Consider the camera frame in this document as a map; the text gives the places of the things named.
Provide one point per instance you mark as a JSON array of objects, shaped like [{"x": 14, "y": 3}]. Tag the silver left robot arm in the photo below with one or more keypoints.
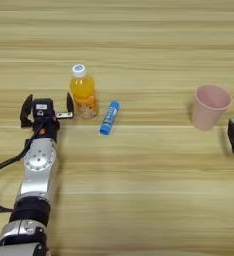
[{"x": 39, "y": 180}]

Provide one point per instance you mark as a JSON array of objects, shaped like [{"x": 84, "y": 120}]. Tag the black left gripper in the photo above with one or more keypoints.
[{"x": 47, "y": 130}]

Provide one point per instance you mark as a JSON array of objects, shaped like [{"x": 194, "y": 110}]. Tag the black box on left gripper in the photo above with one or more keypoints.
[{"x": 42, "y": 107}]

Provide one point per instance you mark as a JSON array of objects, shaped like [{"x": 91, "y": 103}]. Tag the orange juice bottle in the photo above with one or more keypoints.
[{"x": 83, "y": 91}]

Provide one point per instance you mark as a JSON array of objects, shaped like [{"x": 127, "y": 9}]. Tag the blue glue stick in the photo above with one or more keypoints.
[{"x": 109, "y": 117}]

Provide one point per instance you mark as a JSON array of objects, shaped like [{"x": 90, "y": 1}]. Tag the pink plastic cup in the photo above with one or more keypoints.
[{"x": 209, "y": 106}]

